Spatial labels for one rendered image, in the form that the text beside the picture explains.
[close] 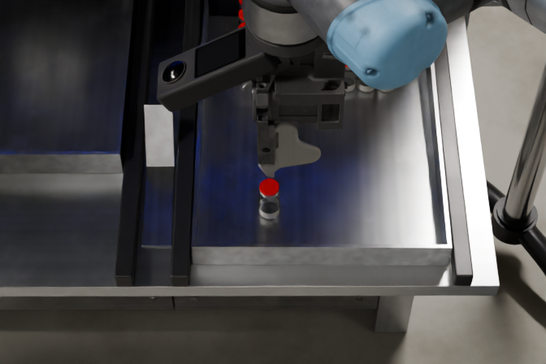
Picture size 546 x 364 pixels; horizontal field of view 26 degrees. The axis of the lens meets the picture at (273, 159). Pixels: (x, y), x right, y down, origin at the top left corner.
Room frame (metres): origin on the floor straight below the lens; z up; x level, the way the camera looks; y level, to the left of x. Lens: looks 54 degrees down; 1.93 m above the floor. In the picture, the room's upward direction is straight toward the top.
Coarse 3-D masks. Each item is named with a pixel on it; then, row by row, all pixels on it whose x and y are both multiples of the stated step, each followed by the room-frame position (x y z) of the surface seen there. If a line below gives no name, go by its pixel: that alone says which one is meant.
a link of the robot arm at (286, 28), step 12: (252, 0) 0.69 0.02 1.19; (252, 12) 0.65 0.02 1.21; (264, 12) 0.65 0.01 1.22; (276, 12) 0.64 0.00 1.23; (252, 24) 0.65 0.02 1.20; (264, 24) 0.65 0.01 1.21; (276, 24) 0.64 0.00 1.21; (288, 24) 0.64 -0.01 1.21; (300, 24) 0.64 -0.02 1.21; (264, 36) 0.65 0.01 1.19; (276, 36) 0.64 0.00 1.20; (288, 36) 0.64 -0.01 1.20; (300, 36) 0.64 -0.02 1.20; (312, 36) 0.65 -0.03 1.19
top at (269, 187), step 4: (264, 180) 0.69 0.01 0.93; (268, 180) 0.69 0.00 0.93; (272, 180) 0.69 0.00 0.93; (260, 184) 0.68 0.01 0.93; (264, 184) 0.68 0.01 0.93; (268, 184) 0.68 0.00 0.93; (272, 184) 0.68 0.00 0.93; (276, 184) 0.68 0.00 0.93; (260, 188) 0.68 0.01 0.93; (264, 188) 0.68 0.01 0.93; (268, 188) 0.68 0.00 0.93; (272, 188) 0.68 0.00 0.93; (276, 188) 0.68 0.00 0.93; (264, 192) 0.67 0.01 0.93; (268, 192) 0.67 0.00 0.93; (272, 192) 0.67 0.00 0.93; (276, 192) 0.67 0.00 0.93; (268, 196) 0.67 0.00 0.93
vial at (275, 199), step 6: (264, 198) 0.67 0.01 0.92; (270, 198) 0.67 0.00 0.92; (276, 198) 0.67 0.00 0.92; (264, 204) 0.67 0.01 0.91; (270, 204) 0.67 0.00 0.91; (276, 204) 0.67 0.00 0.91; (264, 210) 0.67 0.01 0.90; (270, 210) 0.67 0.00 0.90; (276, 210) 0.67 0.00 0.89; (264, 216) 0.67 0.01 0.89; (270, 216) 0.67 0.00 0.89; (276, 216) 0.67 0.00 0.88
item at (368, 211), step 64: (256, 128) 0.79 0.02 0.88; (384, 128) 0.79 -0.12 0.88; (256, 192) 0.70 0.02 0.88; (320, 192) 0.70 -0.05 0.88; (384, 192) 0.70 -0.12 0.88; (192, 256) 0.61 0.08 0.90; (256, 256) 0.61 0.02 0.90; (320, 256) 0.61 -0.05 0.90; (384, 256) 0.61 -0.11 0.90; (448, 256) 0.61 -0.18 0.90
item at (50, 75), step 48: (0, 0) 0.98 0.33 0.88; (48, 0) 0.98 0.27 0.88; (96, 0) 0.98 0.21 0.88; (0, 48) 0.90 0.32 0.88; (48, 48) 0.90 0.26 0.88; (96, 48) 0.90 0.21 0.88; (0, 96) 0.83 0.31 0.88; (48, 96) 0.83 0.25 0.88; (96, 96) 0.83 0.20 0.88; (0, 144) 0.77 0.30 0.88; (48, 144) 0.77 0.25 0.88; (96, 144) 0.77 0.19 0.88
